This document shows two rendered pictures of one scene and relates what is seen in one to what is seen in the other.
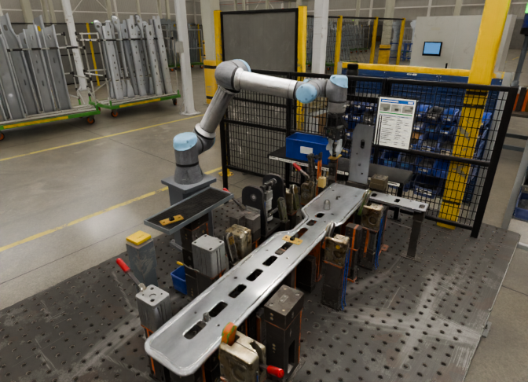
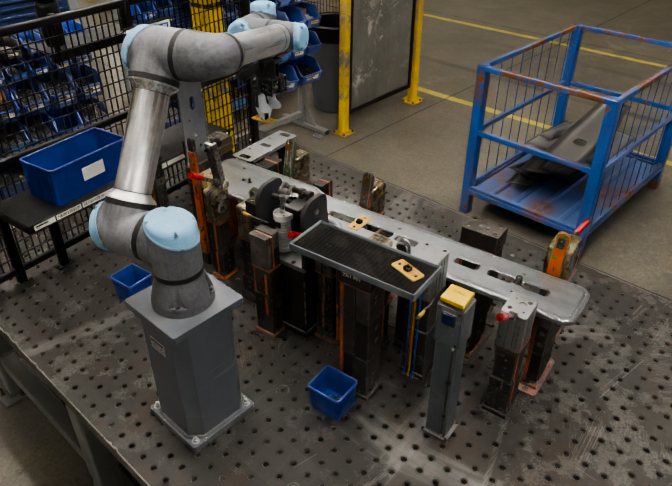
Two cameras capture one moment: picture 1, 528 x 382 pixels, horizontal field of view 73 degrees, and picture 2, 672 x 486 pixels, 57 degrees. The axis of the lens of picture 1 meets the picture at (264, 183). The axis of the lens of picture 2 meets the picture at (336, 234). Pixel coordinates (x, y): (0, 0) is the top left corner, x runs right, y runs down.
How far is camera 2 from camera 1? 2.05 m
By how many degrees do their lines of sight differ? 76
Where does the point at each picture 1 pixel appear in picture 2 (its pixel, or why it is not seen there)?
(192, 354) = (566, 287)
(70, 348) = not seen: outside the picture
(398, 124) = not seen: hidden behind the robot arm
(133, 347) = (464, 448)
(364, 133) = (190, 86)
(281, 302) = (490, 228)
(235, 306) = (494, 264)
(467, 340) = (415, 199)
